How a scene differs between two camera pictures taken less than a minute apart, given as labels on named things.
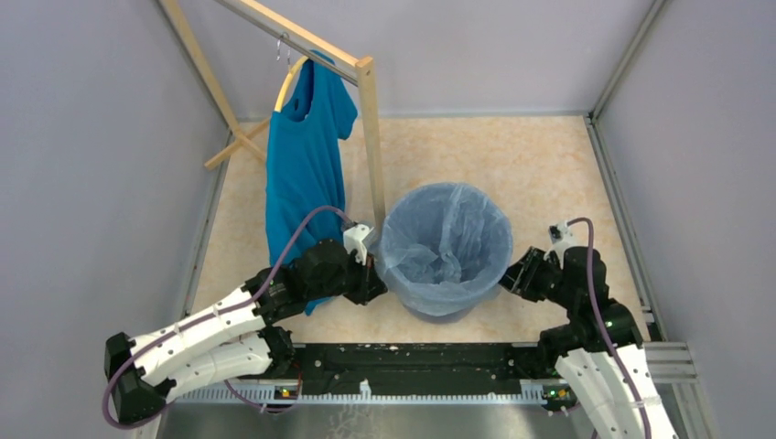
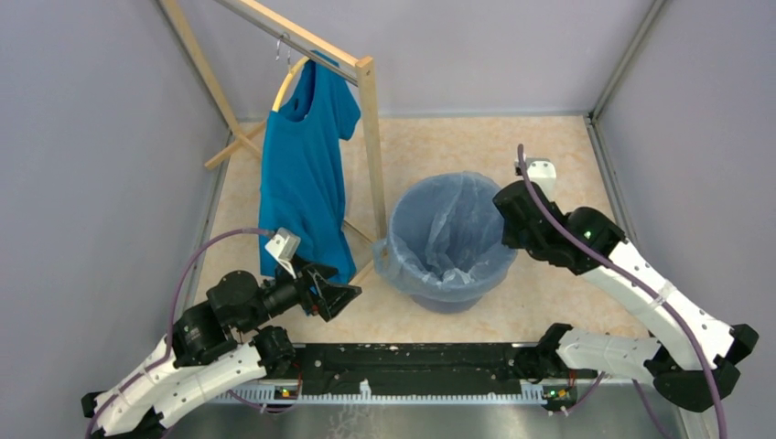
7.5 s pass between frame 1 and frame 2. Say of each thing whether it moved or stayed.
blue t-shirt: stayed
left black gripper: moved
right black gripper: moved
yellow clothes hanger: stayed
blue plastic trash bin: moved
